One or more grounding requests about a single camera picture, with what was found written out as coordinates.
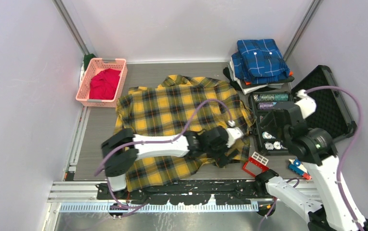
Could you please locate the white folded garment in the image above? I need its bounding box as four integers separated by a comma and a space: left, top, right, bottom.
227, 61, 284, 95

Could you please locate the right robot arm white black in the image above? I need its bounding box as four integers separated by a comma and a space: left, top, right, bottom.
253, 102, 368, 231

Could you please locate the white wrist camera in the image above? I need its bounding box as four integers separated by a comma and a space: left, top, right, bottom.
225, 127, 244, 148
295, 89, 317, 119

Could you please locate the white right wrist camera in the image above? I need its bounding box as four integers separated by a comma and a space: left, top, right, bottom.
295, 89, 317, 119

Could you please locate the black foam-lined carrying case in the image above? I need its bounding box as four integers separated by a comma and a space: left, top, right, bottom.
248, 65, 357, 156

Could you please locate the blue plaid folded shirt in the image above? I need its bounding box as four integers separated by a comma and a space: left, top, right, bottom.
231, 39, 293, 84

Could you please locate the pink plastic laundry basket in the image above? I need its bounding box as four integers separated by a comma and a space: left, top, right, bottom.
76, 58, 128, 108

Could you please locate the red plastic frame block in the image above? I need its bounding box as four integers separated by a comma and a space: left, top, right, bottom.
241, 152, 269, 178

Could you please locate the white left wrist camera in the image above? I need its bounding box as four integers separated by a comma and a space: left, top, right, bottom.
225, 127, 244, 148

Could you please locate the blue toy figure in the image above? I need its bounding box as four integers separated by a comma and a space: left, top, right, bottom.
288, 159, 312, 180

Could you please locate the red garment in basket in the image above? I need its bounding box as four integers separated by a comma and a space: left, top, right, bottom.
89, 68, 121, 100

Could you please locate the green and white cloth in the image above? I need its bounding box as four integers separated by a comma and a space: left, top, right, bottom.
80, 53, 96, 77

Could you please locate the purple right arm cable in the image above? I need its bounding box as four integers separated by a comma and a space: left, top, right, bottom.
256, 85, 363, 231

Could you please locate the yellow plaid flannel shirt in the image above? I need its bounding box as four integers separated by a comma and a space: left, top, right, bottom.
115, 75, 255, 192

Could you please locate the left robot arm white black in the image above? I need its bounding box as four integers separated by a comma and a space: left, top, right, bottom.
100, 126, 244, 199

